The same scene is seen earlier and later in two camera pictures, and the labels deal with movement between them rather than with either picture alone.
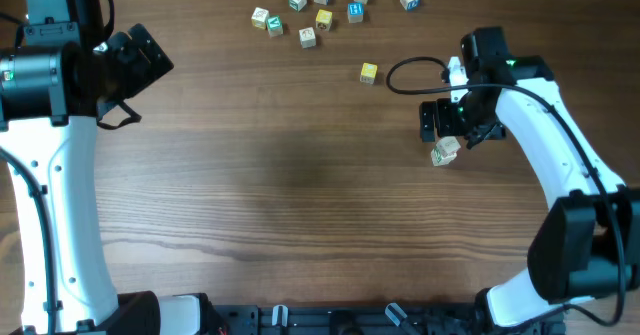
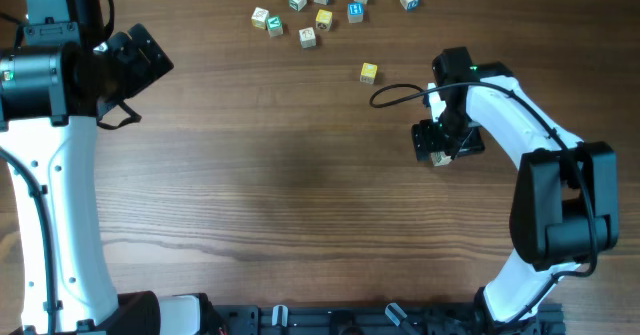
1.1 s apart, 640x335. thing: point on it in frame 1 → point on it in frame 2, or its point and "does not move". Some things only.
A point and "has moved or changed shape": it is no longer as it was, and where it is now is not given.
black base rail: x=358 y=319 does not move
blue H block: x=355 y=11 does not move
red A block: x=448 y=145 has moved or changed shape
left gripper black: x=147 y=64 does not move
